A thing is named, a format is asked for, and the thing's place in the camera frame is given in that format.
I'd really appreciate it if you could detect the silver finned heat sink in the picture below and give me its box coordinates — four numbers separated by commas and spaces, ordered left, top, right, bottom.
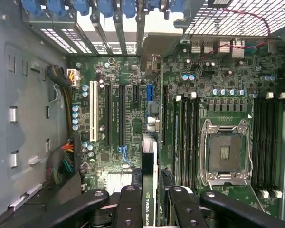
106, 172, 133, 190

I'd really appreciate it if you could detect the silver CPU socket cover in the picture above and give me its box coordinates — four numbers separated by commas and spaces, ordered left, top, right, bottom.
205, 177, 250, 189

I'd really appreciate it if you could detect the black RAM slot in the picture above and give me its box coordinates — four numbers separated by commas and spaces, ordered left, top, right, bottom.
267, 92, 275, 198
253, 92, 261, 198
194, 92, 201, 188
274, 92, 283, 198
182, 92, 190, 188
260, 92, 268, 198
189, 92, 195, 188

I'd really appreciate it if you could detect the green RAM stick with label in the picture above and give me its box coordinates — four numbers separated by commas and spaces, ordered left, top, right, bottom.
174, 94, 183, 188

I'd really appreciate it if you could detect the CPU socket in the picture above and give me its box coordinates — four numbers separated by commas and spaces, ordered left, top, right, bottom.
200, 118, 252, 181

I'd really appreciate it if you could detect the green motherboard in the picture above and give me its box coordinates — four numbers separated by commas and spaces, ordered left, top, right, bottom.
68, 39, 285, 214

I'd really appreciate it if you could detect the long black expansion slot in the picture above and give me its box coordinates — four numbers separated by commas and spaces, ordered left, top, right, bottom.
162, 83, 169, 147
105, 83, 113, 147
118, 83, 126, 147

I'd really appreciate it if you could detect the white expansion slot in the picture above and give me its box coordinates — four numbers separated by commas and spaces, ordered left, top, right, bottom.
89, 80, 98, 143

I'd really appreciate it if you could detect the blue expansion slot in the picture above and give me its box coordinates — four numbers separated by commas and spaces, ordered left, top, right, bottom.
146, 83, 155, 133

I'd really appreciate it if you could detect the silver rear port housing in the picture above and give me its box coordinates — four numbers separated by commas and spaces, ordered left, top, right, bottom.
191, 39, 245, 59

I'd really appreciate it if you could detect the metal expansion slot cover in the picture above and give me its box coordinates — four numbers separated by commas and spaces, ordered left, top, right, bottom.
113, 14, 128, 56
90, 13, 114, 55
135, 14, 146, 57

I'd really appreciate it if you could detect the blue slot retention clip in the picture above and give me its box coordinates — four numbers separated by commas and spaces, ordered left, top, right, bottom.
20, 0, 48, 17
122, 0, 141, 19
96, 0, 117, 17
72, 0, 92, 15
47, 0, 71, 15

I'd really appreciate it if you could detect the multicoloured power wire bundle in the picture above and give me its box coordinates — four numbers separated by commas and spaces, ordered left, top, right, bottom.
47, 136, 82, 190

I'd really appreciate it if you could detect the black sleeved power cable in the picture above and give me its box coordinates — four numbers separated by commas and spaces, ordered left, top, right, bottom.
46, 64, 81, 143

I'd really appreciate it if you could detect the thin red wire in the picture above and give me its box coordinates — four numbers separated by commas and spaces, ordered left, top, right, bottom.
196, 7, 271, 69

